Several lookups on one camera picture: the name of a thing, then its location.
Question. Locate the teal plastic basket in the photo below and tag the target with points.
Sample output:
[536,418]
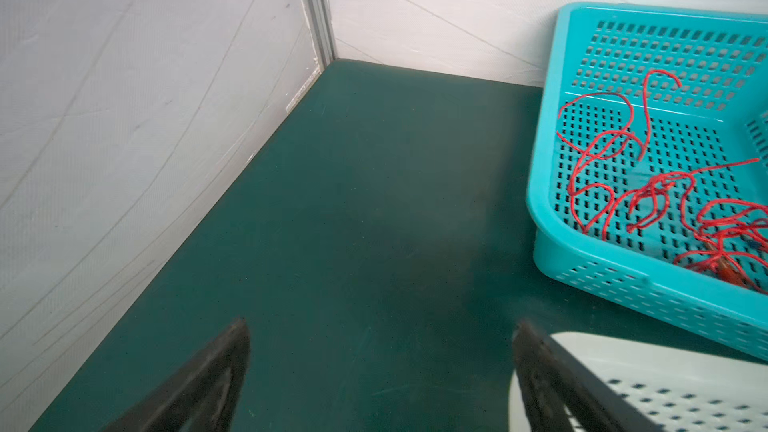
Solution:
[648,182]

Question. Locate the large white plastic basket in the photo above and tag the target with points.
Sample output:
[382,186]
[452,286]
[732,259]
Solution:
[676,389]

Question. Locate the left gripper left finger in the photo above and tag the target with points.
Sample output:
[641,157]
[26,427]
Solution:
[202,395]

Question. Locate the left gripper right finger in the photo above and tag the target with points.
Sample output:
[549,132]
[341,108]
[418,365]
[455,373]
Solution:
[556,387]

